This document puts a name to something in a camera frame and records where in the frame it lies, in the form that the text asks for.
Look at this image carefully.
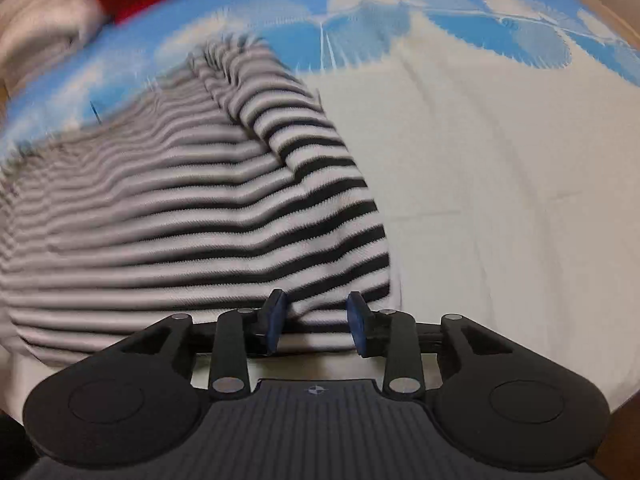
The beige grey cloth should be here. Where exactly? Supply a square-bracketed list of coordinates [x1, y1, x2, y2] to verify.
[0, 0, 117, 93]

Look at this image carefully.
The black white striped shirt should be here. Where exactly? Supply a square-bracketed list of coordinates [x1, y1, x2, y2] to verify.
[0, 35, 405, 367]

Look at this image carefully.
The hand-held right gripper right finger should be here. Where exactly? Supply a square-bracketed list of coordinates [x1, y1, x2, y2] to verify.
[346, 290, 523, 402]

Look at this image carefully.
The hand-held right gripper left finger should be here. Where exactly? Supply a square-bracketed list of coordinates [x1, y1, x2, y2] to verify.
[114, 288, 290, 402]

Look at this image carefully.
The blue white cloud printed blanket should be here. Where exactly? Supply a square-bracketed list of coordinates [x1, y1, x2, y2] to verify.
[0, 0, 640, 413]

